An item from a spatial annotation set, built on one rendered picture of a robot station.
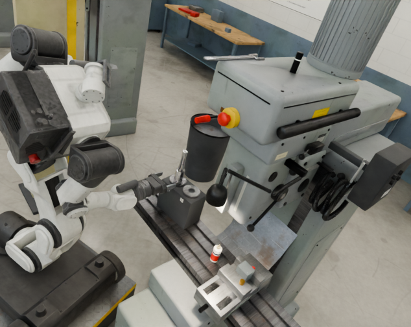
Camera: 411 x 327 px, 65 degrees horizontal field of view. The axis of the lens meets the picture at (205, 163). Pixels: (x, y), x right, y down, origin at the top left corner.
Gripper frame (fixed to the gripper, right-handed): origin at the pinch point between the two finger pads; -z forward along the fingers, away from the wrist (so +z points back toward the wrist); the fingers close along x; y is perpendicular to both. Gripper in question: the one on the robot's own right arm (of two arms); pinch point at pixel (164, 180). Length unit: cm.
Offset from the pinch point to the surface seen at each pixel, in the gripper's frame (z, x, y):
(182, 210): -4.5, -12.4, 12.2
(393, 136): -426, -27, 66
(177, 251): 6.0, -24.5, 24.1
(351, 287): -161, -97, 115
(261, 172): 5, -48, -42
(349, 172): -39, -64, -37
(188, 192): -8.0, -10.2, 3.1
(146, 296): 24, -27, 43
